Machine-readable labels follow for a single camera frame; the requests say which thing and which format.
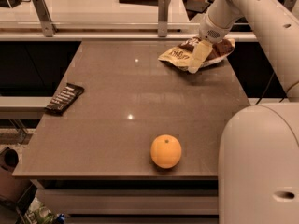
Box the right metal railing bracket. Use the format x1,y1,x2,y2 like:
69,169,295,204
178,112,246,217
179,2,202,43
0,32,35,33
158,0,170,37

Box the orange fruit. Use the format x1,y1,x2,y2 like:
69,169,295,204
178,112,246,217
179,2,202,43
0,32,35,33
150,134,182,169

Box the brown chip bag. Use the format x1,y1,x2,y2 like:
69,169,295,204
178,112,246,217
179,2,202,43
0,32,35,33
158,36,235,74

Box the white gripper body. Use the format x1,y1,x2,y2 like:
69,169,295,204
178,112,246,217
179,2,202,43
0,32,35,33
198,14,231,43

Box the green snack bags on floor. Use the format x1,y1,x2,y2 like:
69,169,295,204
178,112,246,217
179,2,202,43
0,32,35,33
23,198,65,224

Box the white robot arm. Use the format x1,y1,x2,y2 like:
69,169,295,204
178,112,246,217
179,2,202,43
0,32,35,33
199,0,299,224

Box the black rxbar chocolate bar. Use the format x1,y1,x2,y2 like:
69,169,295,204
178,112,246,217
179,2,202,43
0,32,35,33
45,83,84,116

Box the black object with cable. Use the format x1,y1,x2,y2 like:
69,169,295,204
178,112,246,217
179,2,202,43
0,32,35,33
0,0,31,8

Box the brown bin on floor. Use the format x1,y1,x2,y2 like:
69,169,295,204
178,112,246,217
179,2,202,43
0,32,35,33
0,147,31,210

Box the left metal railing bracket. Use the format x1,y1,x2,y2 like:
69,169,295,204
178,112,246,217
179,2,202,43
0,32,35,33
32,0,56,37

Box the grey drawer cabinet under table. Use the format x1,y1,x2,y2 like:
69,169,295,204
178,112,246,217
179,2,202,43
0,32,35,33
33,179,219,217

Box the black chair in background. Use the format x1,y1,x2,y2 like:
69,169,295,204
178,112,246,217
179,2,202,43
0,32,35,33
184,0,212,20

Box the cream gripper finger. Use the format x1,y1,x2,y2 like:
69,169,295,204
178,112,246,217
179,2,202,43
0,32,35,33
188,40,213,74

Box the metal railing bracket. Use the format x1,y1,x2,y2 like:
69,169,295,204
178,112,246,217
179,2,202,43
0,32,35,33
158,0,170,37
32,0,56,37

